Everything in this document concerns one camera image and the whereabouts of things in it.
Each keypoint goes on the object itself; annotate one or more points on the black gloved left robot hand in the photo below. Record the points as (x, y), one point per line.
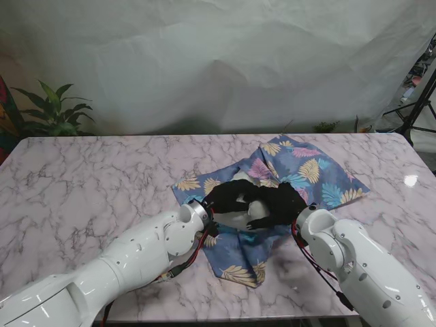
(228, 201)

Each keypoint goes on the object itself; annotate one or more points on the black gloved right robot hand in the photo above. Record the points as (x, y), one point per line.
(282, 204)

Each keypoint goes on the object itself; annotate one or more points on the white pillow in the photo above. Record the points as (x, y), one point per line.
(245, 214)

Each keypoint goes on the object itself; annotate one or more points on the blue floral pillowcase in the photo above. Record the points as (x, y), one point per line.
(306, 170)

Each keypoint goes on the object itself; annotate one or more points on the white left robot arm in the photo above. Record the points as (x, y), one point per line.
(102, 269)

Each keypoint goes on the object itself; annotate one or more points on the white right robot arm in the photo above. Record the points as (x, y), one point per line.
(361, 265)

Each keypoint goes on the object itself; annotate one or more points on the small green bushy plant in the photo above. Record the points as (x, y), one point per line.
(325, 126)

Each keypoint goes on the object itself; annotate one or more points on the white backdrop cloth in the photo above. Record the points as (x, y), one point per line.
(218, 61)

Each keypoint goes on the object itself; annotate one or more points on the black tripod stand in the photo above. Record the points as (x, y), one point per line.
(420, 109)

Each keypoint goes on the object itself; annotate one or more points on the large green leafy plant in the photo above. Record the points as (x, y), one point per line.
(54, 112)

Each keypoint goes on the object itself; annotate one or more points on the colourful painted panel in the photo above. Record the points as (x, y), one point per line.
(7, 116)

